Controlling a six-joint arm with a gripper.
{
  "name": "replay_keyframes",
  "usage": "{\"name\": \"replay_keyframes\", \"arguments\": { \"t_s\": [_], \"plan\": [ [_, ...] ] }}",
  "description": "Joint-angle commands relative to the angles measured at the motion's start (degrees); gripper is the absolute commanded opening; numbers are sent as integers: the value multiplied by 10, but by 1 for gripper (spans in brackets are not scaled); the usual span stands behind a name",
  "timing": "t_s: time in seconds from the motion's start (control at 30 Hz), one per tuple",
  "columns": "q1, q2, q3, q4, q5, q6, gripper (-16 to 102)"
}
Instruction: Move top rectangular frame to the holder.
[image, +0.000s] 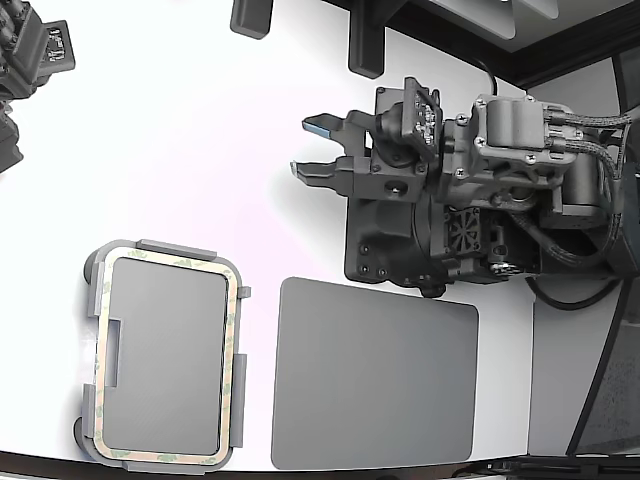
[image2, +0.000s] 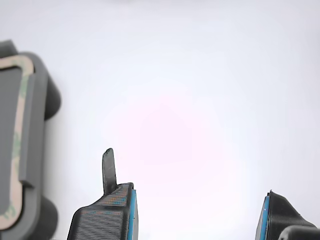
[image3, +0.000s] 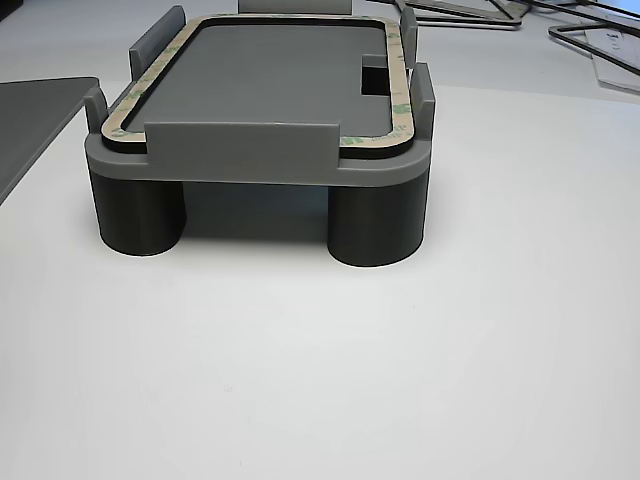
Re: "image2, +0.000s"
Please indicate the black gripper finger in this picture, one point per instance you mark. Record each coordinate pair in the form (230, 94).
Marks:
(280, 212)
(105, 220)

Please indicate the tan rectangular frame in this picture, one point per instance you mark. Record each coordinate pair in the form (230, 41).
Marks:
(15, 63)

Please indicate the grey holder plate with rails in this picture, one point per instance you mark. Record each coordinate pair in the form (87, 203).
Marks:
(37, 125)

